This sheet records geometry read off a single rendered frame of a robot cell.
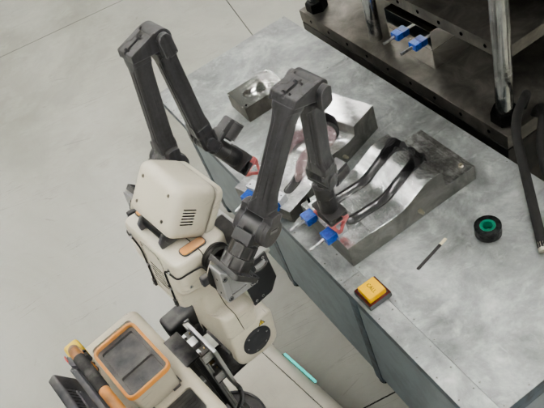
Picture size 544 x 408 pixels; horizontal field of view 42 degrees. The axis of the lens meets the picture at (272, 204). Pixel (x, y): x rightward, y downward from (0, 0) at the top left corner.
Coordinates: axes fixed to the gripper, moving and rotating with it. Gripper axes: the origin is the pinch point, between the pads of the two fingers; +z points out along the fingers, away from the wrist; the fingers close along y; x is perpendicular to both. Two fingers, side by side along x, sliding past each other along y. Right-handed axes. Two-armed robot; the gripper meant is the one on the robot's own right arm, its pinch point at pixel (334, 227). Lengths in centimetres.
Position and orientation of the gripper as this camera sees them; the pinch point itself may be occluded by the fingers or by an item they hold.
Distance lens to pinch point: 217.1
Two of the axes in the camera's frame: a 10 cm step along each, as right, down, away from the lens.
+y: -5.2, -5.2, 6.8
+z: 2.6, 6.6, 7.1
